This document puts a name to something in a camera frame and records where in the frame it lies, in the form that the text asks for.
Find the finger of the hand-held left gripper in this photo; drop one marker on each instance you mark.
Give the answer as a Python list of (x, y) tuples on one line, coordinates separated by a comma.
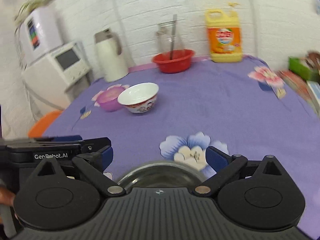
[(96, 143)]

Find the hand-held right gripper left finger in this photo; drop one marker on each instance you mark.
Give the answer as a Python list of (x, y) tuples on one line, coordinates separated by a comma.
[(107, 156)]

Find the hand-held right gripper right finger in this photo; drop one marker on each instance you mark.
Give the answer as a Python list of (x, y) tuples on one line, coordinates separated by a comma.
[(217, 158)]

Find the purple plastic bowl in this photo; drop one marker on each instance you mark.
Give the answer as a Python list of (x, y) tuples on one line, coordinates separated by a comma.
[(108, 101)]

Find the stainless steel bowl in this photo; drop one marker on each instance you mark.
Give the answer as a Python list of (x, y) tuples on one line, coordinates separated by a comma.
[(160, 175)]

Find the white bowl with red print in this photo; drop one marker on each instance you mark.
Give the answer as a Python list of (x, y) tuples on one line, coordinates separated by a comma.
[(138, 96)]

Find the person's left hand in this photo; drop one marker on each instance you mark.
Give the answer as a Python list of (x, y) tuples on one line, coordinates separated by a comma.
[(6, 196)]

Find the orange plastic basin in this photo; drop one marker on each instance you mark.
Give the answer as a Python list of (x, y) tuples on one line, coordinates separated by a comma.
[(43, 123)]

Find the purple floral tablecloth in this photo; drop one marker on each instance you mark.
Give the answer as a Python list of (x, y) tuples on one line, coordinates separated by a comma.
[(200, 110)]

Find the white water dispenser with screen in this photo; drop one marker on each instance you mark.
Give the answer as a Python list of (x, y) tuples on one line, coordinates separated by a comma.
[(50, 80)]

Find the white thermos jug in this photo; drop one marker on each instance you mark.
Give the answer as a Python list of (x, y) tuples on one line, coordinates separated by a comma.
[(111, 60)]

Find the red plastic basket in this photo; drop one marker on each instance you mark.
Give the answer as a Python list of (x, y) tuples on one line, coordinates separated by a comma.
[(172, 63)]

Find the colourful printed box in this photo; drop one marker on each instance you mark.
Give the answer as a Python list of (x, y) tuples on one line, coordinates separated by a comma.
[(302, 87)]

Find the yellow detergent bottle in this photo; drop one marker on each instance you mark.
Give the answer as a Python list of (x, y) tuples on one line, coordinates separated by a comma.
[(225, 42)]

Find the white water purifier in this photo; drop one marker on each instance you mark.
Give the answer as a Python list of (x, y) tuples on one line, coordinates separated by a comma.
[(41, 32)]

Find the green box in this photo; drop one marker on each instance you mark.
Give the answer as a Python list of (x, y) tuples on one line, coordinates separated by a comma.
[(300, 67)]

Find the clear glass bottle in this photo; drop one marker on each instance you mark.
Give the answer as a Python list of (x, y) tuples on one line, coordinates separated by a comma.
[(163, 37)]

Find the metal utensil in basin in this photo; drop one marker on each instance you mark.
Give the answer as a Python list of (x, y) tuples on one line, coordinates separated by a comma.
[(173, 37)]

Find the brown paper bag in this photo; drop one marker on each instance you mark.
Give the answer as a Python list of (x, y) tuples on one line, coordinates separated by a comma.
[(313, 57)]

